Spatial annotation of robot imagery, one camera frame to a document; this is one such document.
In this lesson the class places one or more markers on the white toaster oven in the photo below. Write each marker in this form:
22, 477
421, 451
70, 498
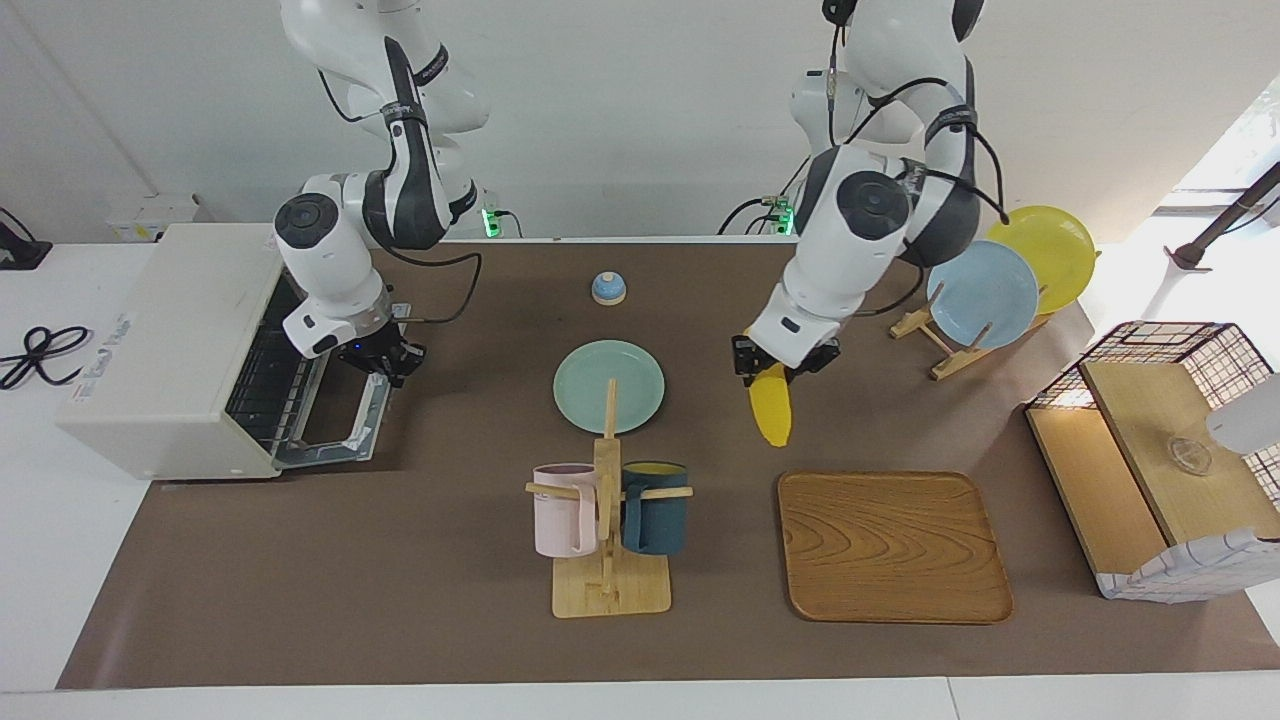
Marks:
150, 350

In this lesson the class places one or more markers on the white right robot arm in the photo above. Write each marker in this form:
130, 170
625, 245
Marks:
320, 260

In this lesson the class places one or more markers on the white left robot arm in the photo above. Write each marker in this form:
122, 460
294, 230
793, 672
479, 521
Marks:
860, 250

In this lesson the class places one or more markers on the wooden mug tree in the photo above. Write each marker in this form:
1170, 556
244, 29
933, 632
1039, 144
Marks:
610, 590

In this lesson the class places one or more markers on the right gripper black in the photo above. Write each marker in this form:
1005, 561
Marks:
385, 350

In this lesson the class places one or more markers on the brown table mat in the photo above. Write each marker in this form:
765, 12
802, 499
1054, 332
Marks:
400, 600

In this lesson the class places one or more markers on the white socket box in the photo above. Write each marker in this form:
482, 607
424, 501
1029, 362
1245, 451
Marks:
150, 220

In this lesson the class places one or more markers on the wooden serving tray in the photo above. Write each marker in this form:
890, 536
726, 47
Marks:
890, 545

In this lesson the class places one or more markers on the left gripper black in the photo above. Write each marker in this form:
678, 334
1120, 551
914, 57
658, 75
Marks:
745, 348

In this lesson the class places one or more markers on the small clear glass dish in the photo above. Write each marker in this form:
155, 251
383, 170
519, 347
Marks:
1188, 457

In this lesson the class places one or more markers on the white checkered cloth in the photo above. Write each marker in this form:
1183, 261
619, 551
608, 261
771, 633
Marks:
1190, 570

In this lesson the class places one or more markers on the dark blue mug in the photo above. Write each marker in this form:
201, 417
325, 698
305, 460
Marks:
655, 520

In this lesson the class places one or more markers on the wooden plate rack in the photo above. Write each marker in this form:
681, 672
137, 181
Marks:
950, 362

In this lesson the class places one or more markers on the white rounded object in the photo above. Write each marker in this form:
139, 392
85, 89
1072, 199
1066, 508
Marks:
1245, 420

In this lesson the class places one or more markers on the yellow corn cob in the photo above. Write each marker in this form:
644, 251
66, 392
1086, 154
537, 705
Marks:
773, 410

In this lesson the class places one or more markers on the light blue plate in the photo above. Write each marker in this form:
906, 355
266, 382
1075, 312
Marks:
985, 290

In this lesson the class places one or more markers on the black desk mount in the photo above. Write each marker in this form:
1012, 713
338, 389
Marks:
20, 250

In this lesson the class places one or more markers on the small blue white bell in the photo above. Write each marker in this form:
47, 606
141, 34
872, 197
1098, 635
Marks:
609, 288

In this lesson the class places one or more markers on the pale green plate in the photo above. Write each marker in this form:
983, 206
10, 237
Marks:
585, 385

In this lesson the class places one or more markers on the yellow plate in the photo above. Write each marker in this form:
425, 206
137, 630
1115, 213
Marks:
1055, 250

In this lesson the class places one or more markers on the pink mug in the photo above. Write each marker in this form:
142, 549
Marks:
560, 520

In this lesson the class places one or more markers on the black stand pole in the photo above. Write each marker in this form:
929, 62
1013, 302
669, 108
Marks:
1230, 215

